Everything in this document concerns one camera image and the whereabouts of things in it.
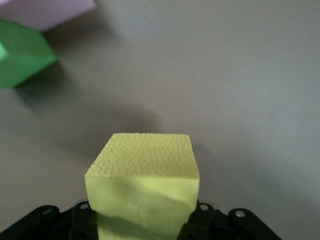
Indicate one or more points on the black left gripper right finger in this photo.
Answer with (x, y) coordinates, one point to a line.
(225, 227)

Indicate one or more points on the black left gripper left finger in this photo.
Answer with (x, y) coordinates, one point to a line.
(50, 225)

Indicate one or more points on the yellow foam block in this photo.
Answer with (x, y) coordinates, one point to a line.
(142, 175)

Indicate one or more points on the green foam block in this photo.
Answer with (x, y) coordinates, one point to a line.
(22, 57)

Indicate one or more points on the pink foam block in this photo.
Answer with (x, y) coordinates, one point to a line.
(42, 12)

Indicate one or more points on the brown table cover sheet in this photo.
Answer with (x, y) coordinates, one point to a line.
(212, 75)

